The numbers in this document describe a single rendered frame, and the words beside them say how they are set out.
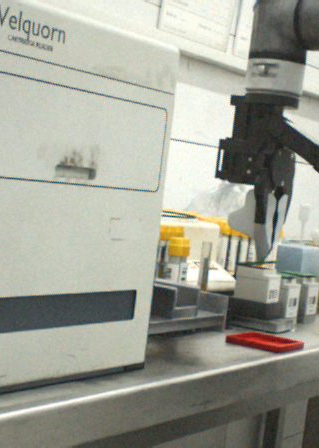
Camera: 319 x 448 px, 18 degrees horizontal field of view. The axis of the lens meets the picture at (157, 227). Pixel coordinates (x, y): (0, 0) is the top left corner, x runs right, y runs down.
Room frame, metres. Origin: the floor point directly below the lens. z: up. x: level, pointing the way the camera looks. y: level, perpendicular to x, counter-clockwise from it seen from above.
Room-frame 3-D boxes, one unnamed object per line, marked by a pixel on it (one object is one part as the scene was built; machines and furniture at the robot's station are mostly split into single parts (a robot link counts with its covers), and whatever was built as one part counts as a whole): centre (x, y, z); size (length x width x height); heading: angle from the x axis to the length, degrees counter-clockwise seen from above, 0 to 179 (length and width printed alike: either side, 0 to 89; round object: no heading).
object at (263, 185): (1.27, -0.13, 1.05); 0.05 x 0.02 x 0.09; 150
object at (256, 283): (1.29, -0.14, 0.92); 0.05 x 0.04 x 0.06; 60
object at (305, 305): (1.40, -0.21, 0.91); 0.05 x 0.04 x 0.07; 58
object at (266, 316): (1.29, -0.14, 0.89); 0.09 x 0.05 x 0.04; 60
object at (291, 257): (1.50, -0.22, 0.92); 0.10 x 0.07 x 0.10; 154
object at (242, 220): (1.28, -0.12, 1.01); 0.06 x 0.03 x 0.09; 60
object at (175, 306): (1.00, 0.00, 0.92); 0.21 x 0.07 x 0.05; 148
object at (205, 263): (1.26, -0.07, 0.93); 0.01 x 0.01 x 0.10; 58
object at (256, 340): (1.14, -0.14, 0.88); 0.07 x 0.07 x 0.01; 58
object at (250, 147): (1.30, -0.12, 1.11); 0.09 x 0.08 x 0.12; 60
